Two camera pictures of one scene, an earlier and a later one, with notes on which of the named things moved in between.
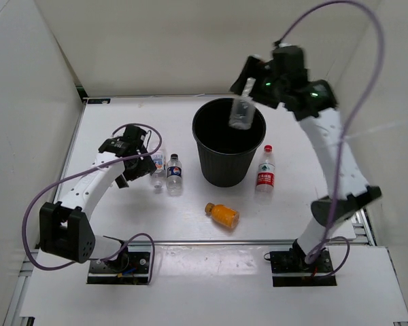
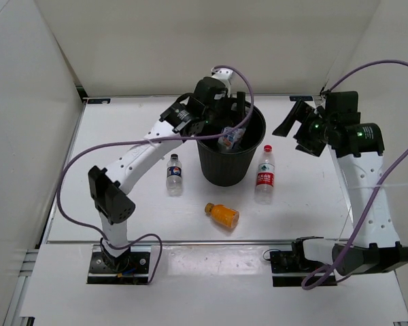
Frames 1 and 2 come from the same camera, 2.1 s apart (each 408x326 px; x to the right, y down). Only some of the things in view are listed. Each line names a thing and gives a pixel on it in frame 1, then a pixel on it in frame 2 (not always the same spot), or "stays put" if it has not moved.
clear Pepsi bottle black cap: [174, 176] stays put
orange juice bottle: [223, 214] stays put
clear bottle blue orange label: [158, 177] -> [230, 139]
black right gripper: [250, 70] -> [298, 113]
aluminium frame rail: [215, 242] stays put
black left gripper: [146, 166] -> [229, 117]
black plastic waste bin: [227, 154] stays put
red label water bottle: [266, 177] stays put
